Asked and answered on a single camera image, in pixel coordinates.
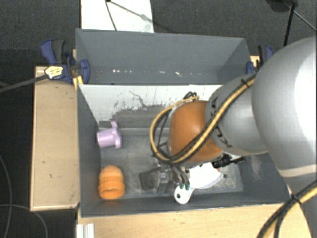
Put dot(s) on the pale wood board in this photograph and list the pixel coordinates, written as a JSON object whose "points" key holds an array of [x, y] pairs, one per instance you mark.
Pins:
{"points": [[54, 142]]}

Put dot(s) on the lilac plastic spool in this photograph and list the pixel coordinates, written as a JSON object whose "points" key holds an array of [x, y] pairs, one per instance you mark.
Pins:
{"points": [[109, 136]]}

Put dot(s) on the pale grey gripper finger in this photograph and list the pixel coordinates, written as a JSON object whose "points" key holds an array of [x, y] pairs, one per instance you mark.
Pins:
{"points": [[148, 175], [149, 185]]}

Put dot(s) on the grey metal bin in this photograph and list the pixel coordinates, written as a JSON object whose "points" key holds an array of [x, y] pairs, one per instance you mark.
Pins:
{"points": [[148, 58]]}

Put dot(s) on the black cylinder on white bracket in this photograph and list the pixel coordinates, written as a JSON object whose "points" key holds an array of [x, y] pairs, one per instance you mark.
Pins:
{"points": [[205, 177]]}

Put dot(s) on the orange ribbed rubber bumper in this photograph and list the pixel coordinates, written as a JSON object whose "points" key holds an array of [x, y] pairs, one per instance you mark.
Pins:
{"points": [[111, 182]]}

